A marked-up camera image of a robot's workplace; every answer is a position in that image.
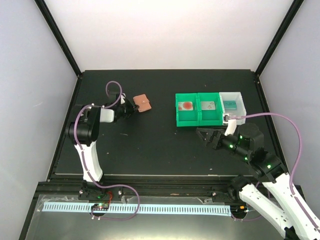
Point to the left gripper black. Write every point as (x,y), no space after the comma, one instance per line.
(132,106)

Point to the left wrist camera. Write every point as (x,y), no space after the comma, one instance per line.
(121,99)

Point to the red circle card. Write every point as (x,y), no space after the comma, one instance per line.
(185,106)

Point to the teal card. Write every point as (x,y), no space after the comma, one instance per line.
(230,104)

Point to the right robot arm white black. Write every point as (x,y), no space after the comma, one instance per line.
(290,215)

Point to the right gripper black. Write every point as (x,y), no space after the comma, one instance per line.
(209,138)

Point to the white slotted cable duct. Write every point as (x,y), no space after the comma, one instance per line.
(151,209)

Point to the right circuit board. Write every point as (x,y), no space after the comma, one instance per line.
(239,209)

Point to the left circuit board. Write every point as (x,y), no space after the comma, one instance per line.
(100,207)

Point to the circuit board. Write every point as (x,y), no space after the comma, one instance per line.
(239,209)
(100,207)

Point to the black frame post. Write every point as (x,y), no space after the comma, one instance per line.
(48,17)
(282,29)

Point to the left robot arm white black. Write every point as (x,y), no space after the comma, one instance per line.
(83,130)

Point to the green bin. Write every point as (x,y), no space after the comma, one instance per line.
(187,118)
(210,118)

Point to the black aluminium rail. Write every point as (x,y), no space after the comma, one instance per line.
(215,187)

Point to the right black frame post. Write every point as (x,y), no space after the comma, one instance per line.
(282,29)

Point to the grey white card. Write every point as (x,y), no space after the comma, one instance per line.
(208,106)

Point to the brown leather card holder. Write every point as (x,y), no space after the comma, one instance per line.
(142,102)

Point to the white bin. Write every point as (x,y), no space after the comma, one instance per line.
(237,96)

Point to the left black frame post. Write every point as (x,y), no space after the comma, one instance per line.
(48,17)

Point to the middle green bin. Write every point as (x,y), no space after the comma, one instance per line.
(210,118)

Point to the left green bin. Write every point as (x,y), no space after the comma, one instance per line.
(187,118)

